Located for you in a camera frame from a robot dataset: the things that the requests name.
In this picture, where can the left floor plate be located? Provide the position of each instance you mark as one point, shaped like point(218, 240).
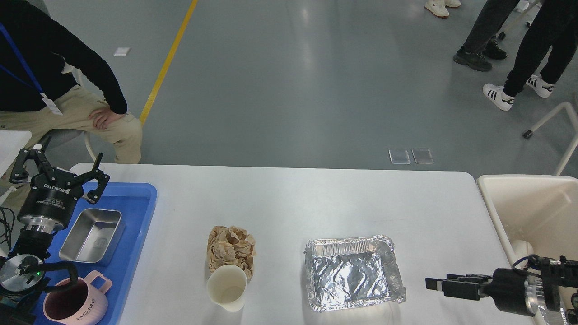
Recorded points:
point(399, 156)

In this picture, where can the person in black shoes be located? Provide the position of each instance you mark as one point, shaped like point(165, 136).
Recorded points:
point(480, 43)

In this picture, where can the right floor plate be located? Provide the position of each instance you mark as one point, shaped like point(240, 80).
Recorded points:
point(422, 156)

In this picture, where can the beige plastic bin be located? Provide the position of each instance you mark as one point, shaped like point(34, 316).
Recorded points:
point(539, 209)

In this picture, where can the crumpled brown paper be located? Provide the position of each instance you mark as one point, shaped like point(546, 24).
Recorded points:
point(231, 246)

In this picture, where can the person with striped sneakers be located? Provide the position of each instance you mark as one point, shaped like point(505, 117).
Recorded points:
point(544, 53)

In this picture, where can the pink mug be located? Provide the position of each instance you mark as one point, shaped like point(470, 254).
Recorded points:
point(85, 303)

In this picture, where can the white chair leg right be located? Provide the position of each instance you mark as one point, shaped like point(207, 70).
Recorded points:
point(559, 126)

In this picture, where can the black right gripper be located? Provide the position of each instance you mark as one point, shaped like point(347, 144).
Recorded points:
point(512, 290)

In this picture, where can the aluminium foil container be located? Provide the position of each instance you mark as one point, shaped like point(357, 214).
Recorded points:
point(346, 273)

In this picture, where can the floor plate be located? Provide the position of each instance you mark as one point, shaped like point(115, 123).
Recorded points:
point(399, 156)
point(422, 156)

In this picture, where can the person in black sweater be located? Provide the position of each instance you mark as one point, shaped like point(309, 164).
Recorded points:
point(51, 80)

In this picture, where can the white object in bin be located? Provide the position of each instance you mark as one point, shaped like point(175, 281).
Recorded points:
point(521, 249)

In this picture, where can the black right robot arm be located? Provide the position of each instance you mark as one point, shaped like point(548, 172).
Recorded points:
point(556, 273)

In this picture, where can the stainless steel tray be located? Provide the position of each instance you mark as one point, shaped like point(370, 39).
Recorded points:
point(94, 237)

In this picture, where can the small white side table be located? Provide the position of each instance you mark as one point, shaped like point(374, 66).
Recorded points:
point(11, 142)

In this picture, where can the white rolling chair frame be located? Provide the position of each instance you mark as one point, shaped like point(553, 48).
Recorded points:
point(523, 7)

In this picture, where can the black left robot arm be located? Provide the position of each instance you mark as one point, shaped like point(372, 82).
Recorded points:
point(25, 272)

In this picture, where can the white paper scrap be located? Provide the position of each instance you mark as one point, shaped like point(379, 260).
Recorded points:
point(121, 51)

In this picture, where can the white paper cup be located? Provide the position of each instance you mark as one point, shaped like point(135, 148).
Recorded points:
point(226, 287)

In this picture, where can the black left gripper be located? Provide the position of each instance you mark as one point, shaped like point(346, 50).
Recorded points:
point(49, 198)

